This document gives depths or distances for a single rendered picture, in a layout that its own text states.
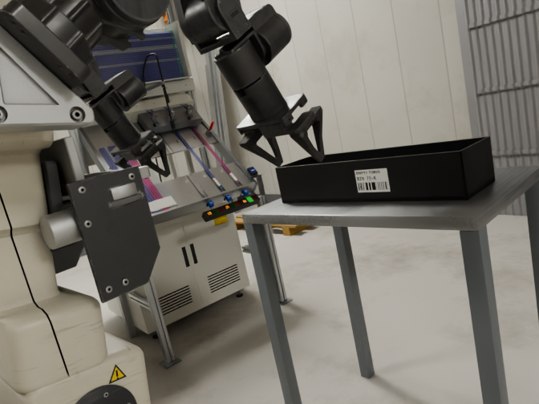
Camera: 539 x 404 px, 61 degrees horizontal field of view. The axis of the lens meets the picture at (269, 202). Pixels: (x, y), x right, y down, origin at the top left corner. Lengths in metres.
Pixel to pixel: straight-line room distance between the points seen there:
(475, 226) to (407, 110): 3.10
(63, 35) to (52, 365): 0.39
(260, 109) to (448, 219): 0.50
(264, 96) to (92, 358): 0.42
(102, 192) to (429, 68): 3.44
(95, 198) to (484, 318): 0.79
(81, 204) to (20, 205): 0.07
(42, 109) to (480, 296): 0.86
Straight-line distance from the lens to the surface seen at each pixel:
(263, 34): 0.68
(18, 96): 0.49
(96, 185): 0.63
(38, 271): 0.67
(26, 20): 0.48
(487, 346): 1.09
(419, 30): 3.93
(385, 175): 1.17
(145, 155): 0.99
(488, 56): 3.61
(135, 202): 0.65
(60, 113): 0.50
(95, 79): 0.99
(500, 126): 3.62
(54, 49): 0.48
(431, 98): 3.90
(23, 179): 0.65
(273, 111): 0.67
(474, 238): 0.99
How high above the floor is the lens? 1.08
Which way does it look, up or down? 11 degrees down
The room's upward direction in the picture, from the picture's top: 12 degrees counter-clockwise
